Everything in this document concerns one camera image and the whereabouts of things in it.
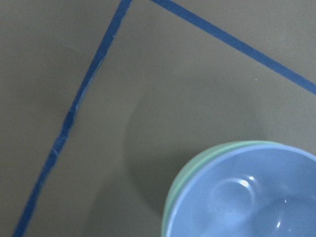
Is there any blue bowl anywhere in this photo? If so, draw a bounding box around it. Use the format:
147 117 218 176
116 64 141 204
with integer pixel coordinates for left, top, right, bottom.
166 143 316 237

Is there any green bowl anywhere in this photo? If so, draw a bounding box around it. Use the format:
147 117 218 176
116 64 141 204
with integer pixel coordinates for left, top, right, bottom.
160 140 274 237

